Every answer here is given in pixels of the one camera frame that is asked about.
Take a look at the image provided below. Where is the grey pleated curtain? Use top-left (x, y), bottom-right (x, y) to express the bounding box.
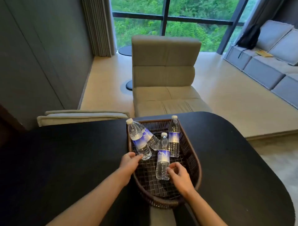
top-left (81, 0), bottom-right (116, 57)

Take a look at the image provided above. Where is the brown woven wicker basket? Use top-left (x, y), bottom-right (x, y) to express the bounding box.
top-left (127, 119), bottom-right (202, 209)

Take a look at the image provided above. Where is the round black side table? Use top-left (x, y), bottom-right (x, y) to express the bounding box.
top-left (118, 45), bottom-right (133, 91)

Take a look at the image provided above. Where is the person's left hand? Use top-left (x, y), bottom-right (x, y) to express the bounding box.
top-left (118, 151), bottom-right (144, 182)

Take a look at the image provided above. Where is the grey sofa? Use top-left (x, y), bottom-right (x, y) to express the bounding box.
top-left (223, 20), bottom-right (298, 103)

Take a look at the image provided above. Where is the beige upholstered lounge chair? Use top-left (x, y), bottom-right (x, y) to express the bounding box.
top-left (131, 35), bottom-right (213, 118)

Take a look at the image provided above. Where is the person's left forearm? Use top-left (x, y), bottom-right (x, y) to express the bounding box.
top-left (45, 168), bottom-right (133, 226)

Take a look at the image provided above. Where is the grey sheer curtain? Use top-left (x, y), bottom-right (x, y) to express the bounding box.
top-left (242, 0), bottom-right (279, 40)

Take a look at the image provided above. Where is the black backpack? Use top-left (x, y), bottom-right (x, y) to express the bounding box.
top-left (235, 24), bottom-right (261, 59)

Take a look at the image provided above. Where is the beige chair with grey cushion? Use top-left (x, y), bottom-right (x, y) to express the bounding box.
top-left (37, 110), bottom-right (131, 127)

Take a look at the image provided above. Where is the clear water bottle blue label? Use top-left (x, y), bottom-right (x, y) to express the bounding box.
top-left (142, 127), bottom-right (161, 151)
top-left (156, 132), bottom-right (171, 181)
top-left (126, 118), bottom-right (152, 160)
top-left (168, 115), bottom-right (180, 158)

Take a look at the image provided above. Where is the person's right hand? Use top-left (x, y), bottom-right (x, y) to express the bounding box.
top-left (166, 162), bottom-right (196, 194)

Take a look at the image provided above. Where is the flat yellow item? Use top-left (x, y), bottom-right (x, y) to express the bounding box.
top-left (255, 49), bottom-right (274, 58)

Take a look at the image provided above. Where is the person's right forearm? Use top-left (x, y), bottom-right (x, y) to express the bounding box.
top-left (184, 187), bottom-right (228, 226)

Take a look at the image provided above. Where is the dark window frame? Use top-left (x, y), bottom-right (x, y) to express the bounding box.
top-left (111, 0), bottom-right (250, 55)

